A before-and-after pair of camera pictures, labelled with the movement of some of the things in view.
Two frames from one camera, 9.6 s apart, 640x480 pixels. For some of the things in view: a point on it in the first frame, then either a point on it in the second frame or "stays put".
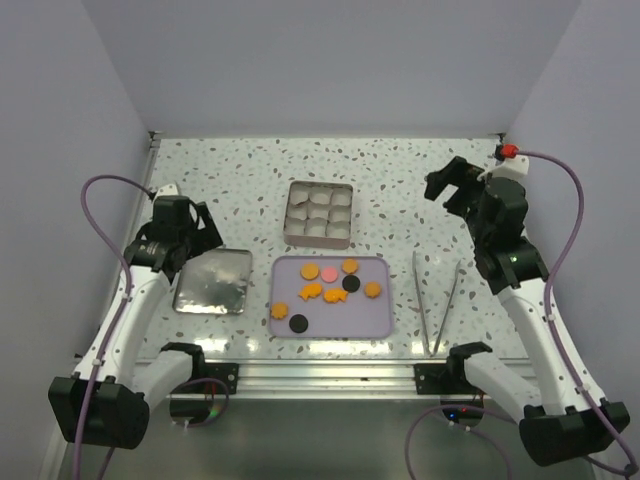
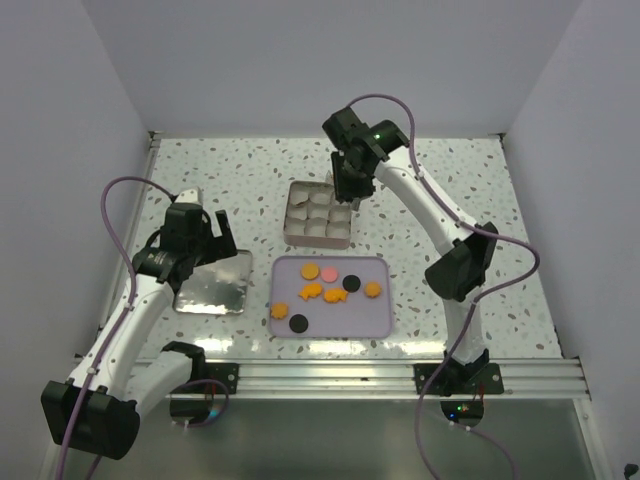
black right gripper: x=457 y=173 → x=346 y=191
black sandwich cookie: x=351 y=283 stays put
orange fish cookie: x=332 y=295 stays put
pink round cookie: x=329 y=275 stays put
